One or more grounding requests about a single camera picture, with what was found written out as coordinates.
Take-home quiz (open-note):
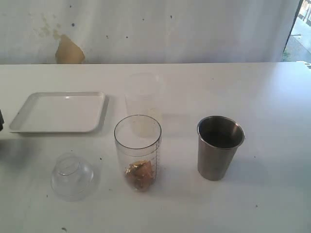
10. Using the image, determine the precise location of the clear plastic dome lid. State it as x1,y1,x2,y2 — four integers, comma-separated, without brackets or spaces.
51,152,94,201

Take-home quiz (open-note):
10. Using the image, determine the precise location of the wooden pieces and coin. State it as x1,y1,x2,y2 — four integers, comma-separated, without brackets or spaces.
124,160,155,192

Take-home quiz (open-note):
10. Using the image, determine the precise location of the frosted translucent plastic cup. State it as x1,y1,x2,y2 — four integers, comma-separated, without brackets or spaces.
125,72,161,139

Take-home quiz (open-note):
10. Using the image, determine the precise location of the stainless steel cup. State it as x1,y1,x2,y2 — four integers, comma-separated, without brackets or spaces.
197,116,245,181

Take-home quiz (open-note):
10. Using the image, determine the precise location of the white rectangular plastic tray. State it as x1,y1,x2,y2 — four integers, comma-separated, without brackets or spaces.
9,92,106,133

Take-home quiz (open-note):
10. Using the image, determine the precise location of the clear measuring cup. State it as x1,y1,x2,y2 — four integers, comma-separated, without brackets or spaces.
114,116,162,191

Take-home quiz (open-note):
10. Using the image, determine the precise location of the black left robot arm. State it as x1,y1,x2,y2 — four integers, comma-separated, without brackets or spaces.
0,111,4,131

